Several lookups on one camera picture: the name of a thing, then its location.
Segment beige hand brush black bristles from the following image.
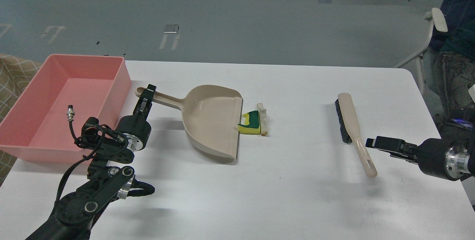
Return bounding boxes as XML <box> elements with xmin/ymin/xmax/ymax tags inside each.
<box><xmin>335</xmin><ymin>92</ymin><xmax>377</xmax><ymax>178</ymax></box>

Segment seated person in dark clothes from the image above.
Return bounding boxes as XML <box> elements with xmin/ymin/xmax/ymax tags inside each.
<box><xmin>429</xmin><ymin>0</ymin><xmax>474</xmax><ymax>121</ymax></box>

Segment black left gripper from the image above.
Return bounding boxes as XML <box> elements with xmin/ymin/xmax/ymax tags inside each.
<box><xmin>115</xmin><ymin>84</ymin><xmax>156</xmax><ymax>151</ymax></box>

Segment beige plastic dustpan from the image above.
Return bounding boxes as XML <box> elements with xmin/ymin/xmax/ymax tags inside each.
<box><xmin>152</xmin><ymin>85</ymin><xmax>244</xmax><ymax>161</ymax></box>

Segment white chair with armrest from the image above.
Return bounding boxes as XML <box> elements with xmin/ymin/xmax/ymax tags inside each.
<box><xmin>393</xmin><ymin>8</ymin><xmax>448</xmax><ymax>95</ymax></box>

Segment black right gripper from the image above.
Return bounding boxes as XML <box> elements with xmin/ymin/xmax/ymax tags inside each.
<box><xmin>366</xmin><ymin>136</ymin><xmax>461</xmax><ymax>181</ymax></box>

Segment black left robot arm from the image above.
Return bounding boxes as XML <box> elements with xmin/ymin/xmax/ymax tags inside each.
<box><xmin>28</xmin><ymin>85</ymin><xmax>156</xmax><ymax>240</ymax></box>

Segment grey floor plate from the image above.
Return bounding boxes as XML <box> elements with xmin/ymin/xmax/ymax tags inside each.
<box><xmin>163</xmin><ymin>24</ymin><xmax>180</xmax><ymax>34</ymax></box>

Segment yellow green sponge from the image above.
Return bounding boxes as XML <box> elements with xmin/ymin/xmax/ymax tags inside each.
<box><xmin>237</xmin><ymin>110</ymin><xmax>261</xmax><ymax>135</ymax></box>

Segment white bread slice piece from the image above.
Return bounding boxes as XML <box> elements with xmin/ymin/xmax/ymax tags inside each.
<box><xmin>256</xmin><ymin>103</ymin><xmax>269</xmax><ymax>137</ymax></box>

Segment beige checkered cloth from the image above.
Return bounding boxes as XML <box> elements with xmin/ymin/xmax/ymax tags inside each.
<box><xmin>0</xmin><ymin>53</ymin><xmax>41</xmax><ymax>187</ymax></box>

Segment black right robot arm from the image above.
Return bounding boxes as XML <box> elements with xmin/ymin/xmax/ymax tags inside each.
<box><xmin>365</xmin><ymin>125</ymin><xmax>474</xmax><ymax>181</ymax></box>

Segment pink plastic bin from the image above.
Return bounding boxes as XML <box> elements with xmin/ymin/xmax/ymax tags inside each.
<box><xmin>0</xmin><ymin>54</ymin><xmax>132</xmax><ymax>164</ymax></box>

